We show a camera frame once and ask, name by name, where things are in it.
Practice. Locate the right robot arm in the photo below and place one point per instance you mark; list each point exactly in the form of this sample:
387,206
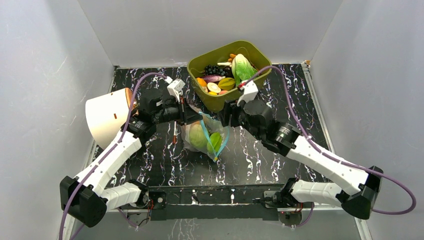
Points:
354,189

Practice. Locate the toy peach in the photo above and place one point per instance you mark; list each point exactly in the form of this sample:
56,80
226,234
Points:
222,92

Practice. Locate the toy pineapple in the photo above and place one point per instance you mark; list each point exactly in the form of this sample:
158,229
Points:
203,122

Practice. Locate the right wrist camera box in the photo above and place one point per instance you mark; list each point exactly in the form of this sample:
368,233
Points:
248,90

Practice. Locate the green toy star fruit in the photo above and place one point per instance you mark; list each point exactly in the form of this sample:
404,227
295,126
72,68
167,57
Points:
215,143

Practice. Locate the red and white pen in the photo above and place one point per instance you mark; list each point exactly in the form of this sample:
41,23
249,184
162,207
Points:
175,133

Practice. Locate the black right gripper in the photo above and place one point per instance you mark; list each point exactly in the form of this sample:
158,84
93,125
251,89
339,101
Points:
230,114

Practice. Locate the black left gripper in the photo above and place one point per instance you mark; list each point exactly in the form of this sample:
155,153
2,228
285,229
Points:
189,115

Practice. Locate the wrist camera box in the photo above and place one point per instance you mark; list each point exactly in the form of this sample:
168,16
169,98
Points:
248,90
174,87

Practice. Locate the black toy grapes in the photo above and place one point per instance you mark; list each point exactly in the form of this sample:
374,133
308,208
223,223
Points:
223,71

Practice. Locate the toy napa cabbage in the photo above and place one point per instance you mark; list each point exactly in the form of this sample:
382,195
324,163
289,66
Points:
242,69

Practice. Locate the orange toy ginger root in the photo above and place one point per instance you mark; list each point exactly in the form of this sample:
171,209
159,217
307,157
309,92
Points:
231,57

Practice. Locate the white toy mushroom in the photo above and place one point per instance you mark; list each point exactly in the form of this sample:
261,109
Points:
225,64

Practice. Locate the toy mushroom half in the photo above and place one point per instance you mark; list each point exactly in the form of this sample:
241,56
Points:
213,87

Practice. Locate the clear zip top bag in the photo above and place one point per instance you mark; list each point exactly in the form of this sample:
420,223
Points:
214,126

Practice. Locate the orange toy fruit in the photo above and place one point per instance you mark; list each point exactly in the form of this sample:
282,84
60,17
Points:
201,82

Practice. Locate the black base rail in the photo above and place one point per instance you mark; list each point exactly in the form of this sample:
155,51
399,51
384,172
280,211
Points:
242,201

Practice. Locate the olive green plastic bin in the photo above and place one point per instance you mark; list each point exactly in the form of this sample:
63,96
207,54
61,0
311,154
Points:
215,103

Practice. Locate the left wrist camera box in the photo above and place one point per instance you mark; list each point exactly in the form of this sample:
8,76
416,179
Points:
174,87

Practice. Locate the green toy cabbage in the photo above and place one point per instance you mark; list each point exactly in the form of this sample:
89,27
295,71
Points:
197,137

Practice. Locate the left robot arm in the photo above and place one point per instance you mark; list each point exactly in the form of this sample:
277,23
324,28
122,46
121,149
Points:
86,196

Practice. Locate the yellow toy star fruit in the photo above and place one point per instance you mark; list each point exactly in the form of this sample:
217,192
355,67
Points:
227,83

